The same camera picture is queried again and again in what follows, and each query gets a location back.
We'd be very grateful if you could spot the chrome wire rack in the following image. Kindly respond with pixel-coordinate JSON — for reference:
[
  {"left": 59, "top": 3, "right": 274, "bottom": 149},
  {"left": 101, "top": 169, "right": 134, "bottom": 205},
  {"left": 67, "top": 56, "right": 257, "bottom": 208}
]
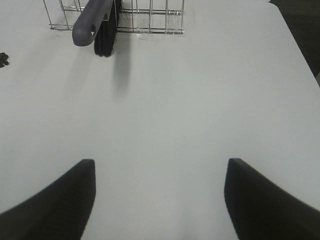
[{"left": 42, "top": 0, "right": 185, "bottom": 35}]

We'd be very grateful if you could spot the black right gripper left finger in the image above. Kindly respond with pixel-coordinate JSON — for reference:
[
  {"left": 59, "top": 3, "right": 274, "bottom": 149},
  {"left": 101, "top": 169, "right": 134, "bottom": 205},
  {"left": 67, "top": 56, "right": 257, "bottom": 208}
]
[{"left": 0, "top": 159, "right": 96, "bottom": 240}]

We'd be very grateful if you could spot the pile of coffee beans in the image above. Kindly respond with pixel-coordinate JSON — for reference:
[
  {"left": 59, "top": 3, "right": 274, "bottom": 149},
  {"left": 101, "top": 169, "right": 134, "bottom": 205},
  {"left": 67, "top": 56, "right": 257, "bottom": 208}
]
[{"left": 0, "top": 52, "right": 10, "bottom": 68}]

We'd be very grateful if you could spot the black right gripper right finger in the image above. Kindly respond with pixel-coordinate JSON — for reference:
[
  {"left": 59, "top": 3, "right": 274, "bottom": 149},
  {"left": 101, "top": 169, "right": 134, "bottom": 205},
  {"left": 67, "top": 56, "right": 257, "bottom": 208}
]
[{"left": 223, "top": 158, "right": 320, "bottom": 240}]

